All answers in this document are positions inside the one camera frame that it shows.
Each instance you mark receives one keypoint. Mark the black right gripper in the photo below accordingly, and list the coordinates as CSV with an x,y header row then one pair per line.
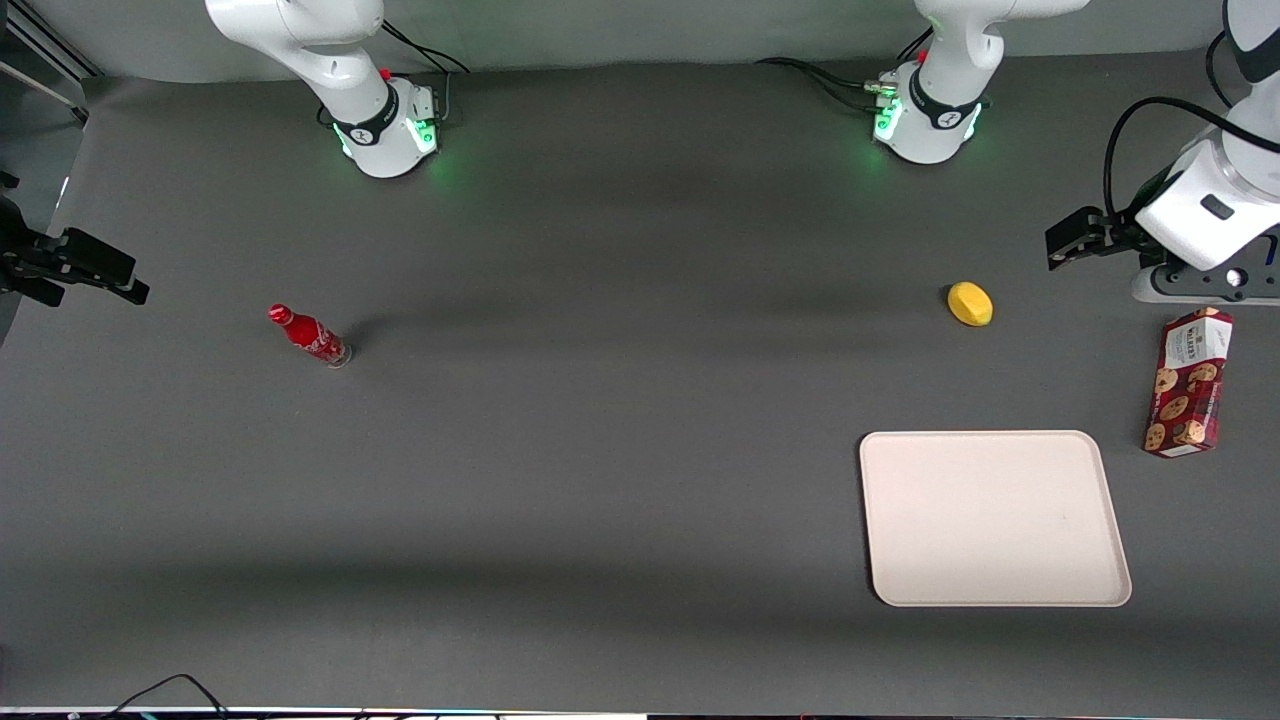
x,y
22,260

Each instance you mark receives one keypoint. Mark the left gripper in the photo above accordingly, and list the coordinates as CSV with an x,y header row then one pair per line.
x,y
1122,234

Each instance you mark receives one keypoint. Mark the red tartan cookie box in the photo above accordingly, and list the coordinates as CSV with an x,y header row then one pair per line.
x,y
1188,385

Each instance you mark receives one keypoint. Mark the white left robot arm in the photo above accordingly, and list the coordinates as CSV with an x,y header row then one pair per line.
x,y
935,110

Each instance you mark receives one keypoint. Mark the cream rectangular tray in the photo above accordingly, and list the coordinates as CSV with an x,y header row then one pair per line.
x,y
990,520

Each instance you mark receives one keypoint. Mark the yellow lemon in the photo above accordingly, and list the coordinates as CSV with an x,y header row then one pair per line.
x,y
971,304

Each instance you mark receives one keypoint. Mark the red cola bottle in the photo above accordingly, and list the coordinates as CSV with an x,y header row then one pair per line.
x,y
308,335

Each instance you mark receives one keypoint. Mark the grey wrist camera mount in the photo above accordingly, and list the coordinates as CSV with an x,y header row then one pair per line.
x,y
1200,285

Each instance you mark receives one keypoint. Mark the metal frame rail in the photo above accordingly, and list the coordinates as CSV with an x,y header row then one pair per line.
x,y
45,45

